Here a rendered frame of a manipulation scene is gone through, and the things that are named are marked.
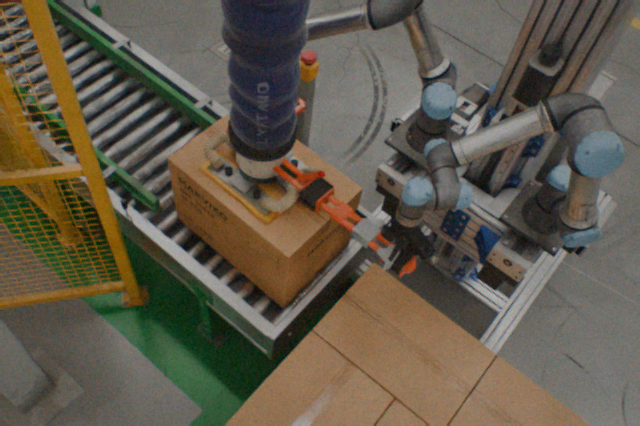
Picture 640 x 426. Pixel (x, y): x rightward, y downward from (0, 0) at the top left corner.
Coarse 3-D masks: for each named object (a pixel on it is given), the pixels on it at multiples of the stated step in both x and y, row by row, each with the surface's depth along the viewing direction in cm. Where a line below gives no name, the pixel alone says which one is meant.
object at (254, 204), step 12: (204, 168) 224; (228, 168) 222; (216, 180) 222; (228, 180) 222; (240, 192) 219; (252, 192) 220; (264, 192) 220; (252, 204) 217; (264, 216) 216; (276, 216) 217
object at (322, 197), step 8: (304, 184) 207; (312, 184) 209; (320, 184) 209; (328, 184) 209; (304, 192) 207; (312, 192) 207; (320, 192) 208; (328, 192) 206; (304, 200) 208; (312, 200) 205; (320, 200) 204; (312, 208) 207; (320, 208) 208
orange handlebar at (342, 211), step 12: (300, 108) 228; (228, 132) 220; (276, 168) 212; (288, 168) 214; (288, 180) 211; (324, 204) 206; (336, 204) 207; (336, 216) 203; (348, 216) 207; (348, 228) 203; (384, 240) 201
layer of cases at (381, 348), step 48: (384, 288) 253; (336, 336) 240; (384, 336) 241; (432, 336) 243; (288, 384) 228; (336, 384) 229; (384, 384) 231; (432, 384) 233; (480, 384) 235; (528, 384) 236
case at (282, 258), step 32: (224, 128) 238; (192, 160) 228; (320, 160) 234; (192, 192) 232; (224, 192) 222; (352, 192) 227; (192, 224) 254; (224, 224) 230; (256, 224) 216; (288, 224) 217; (320, 224) 218; (352, 224) 246; (224, 256) 251; (256, 256) 229; (288, 256) 210; (320, 256) 239; (288, 288) 231
